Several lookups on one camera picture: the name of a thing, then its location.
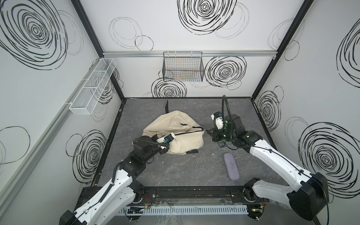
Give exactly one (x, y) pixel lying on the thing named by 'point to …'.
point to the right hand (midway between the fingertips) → (209, 132)
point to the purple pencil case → (231, 167)
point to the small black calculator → (221, 144)
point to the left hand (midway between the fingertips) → (167, 133)
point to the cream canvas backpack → (189, 134)
